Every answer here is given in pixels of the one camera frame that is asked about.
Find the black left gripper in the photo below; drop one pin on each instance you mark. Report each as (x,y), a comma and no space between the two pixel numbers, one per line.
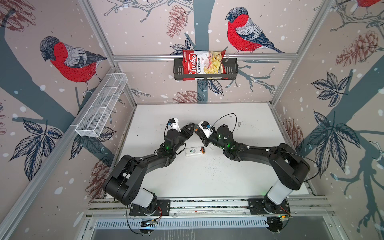
(188,132)

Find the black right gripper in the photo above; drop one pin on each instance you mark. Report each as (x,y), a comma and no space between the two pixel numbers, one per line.
(203,138)

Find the white remote control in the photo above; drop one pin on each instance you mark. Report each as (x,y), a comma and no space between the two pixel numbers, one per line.
(189,152)

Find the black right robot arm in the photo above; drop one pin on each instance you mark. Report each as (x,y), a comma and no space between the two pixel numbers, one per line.
(289,167)

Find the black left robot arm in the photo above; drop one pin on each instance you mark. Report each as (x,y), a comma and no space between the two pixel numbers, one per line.
(124,183)

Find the red cassava chips bag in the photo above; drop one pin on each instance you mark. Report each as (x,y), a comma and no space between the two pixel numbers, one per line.
(203,62)

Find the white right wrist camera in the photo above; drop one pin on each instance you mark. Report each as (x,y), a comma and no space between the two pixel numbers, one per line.
(206,128)

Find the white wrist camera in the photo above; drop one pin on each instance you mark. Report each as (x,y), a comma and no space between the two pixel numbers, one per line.
(174,124)
(206,128)

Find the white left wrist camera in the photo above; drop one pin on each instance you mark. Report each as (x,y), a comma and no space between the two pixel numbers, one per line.
(174,124)

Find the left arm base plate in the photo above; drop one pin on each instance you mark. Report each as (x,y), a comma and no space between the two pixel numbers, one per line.
(156,208)

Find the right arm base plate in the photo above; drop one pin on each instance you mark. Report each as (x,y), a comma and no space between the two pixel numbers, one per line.
(259,206)

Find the white wire mesh basket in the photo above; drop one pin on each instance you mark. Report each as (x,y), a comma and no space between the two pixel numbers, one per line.
(98,113)

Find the aluminium mounting rail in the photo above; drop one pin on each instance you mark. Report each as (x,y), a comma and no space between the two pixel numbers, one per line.
(211,207)

